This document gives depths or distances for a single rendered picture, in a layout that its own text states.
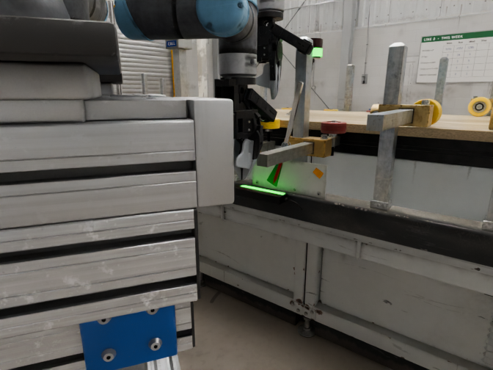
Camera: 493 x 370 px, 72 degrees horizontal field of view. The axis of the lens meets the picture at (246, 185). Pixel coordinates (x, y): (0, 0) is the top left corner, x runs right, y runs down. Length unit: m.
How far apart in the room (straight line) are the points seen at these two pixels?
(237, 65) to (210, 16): 0.14
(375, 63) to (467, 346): 7.70
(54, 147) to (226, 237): 1.41
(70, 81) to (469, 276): 0.94
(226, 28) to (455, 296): 1.06
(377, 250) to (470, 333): 0.45
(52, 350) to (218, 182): 0.23
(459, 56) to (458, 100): 0.84
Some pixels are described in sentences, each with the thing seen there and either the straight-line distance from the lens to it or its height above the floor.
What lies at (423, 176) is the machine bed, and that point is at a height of 0.76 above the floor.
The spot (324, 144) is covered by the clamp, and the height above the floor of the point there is 0.86.
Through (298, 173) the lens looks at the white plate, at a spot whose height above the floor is 0.76.
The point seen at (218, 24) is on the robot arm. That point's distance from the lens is 0.56.
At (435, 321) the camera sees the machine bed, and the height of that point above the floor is 0.27.
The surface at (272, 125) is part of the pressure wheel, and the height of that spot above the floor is 0.88.
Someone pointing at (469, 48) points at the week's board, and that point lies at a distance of 8.20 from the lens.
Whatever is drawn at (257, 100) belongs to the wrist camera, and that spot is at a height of 0.98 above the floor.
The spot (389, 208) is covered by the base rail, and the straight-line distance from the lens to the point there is 0.98.
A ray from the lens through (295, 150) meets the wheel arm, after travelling 0.90.
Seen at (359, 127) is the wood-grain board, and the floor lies 0.89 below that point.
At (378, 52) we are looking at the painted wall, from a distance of 8.68.
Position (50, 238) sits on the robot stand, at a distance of 0.30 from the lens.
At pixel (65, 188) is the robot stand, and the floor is 0.93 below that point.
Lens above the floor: 1.00
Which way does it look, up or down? 15 degrees down
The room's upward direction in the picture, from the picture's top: straight up
